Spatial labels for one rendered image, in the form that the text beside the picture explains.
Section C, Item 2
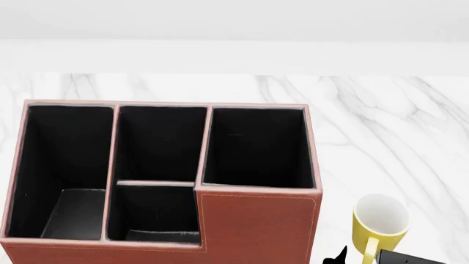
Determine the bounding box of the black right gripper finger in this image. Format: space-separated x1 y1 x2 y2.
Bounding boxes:
374 249 448 264
322 244 349 264

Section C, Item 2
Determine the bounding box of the yellow and white mug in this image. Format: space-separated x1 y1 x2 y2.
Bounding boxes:
352 193 411 264

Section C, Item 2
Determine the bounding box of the brown leather desk caddy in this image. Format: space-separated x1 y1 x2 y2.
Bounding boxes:
0 99 324 264

